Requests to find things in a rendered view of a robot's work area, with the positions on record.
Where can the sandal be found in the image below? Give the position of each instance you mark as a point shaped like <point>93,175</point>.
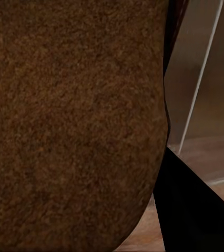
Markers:
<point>84,123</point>

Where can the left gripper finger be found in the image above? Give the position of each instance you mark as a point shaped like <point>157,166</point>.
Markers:
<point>190,213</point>

